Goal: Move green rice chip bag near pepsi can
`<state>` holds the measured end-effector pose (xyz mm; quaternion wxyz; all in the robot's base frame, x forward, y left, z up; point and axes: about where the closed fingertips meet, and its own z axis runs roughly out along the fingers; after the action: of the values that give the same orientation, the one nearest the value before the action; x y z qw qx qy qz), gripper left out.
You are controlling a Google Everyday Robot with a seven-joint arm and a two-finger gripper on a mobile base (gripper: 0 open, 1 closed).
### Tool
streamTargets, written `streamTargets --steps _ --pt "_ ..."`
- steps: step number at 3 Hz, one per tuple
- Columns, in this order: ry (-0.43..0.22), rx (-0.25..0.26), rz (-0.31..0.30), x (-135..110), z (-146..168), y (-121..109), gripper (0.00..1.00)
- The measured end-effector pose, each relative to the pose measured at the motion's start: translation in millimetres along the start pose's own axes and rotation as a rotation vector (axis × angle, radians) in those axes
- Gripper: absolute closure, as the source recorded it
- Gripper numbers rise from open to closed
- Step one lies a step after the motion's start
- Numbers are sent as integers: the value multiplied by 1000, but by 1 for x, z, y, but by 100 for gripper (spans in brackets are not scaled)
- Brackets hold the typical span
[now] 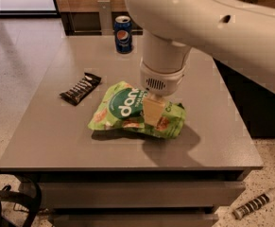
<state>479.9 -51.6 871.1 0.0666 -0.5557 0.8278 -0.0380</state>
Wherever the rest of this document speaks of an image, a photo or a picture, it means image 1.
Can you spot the left metal rail bracket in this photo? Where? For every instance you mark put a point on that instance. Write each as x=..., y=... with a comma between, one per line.
x=105, y=17

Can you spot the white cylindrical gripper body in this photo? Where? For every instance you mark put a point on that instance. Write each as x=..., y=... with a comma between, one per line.
x=160, y=80

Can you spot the green rice chip bag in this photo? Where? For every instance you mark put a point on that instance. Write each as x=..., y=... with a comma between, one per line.
x=122, y=108

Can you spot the blue pepsi can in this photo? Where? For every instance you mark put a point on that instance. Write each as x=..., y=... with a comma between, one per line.
x=122, y=34

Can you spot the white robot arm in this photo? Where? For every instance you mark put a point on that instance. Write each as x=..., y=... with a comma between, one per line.
x=241, y=35

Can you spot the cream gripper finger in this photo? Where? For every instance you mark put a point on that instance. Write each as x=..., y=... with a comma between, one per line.
x=153, y=107

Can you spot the dark brown snack bar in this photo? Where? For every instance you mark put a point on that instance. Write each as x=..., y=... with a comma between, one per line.
x=80, y=90

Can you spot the upper grey drawer front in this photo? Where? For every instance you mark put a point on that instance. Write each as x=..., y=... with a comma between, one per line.
x=139, y=195

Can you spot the lower grey drawer front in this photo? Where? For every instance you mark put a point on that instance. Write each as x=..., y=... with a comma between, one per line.
x=134, y=220

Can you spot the grey drawer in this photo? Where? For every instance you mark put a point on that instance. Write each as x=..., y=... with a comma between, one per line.
x=134, y=220
x=139, y=195

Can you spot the white power strip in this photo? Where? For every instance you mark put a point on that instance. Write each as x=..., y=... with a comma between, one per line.
x=255, y=204

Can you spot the horizontal metal rail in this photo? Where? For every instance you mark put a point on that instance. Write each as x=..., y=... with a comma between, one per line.
x=101, y=33

